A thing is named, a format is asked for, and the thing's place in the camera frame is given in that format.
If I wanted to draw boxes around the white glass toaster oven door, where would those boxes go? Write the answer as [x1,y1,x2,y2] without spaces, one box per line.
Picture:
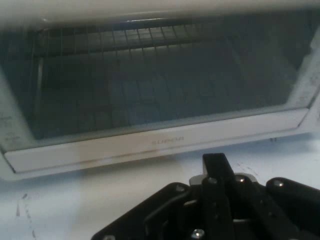
[0,32,320,183]

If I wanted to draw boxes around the white toaster oven body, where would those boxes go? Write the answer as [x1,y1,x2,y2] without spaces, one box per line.
[0,0,320,83]

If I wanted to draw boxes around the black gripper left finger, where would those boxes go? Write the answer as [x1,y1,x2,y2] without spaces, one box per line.
[92,153,234,240]

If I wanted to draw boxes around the metal wire oven rack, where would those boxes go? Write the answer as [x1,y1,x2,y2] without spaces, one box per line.
[31,24,253,57]

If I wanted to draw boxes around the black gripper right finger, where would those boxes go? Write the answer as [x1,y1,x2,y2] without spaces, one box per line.
[214,153,320,240]

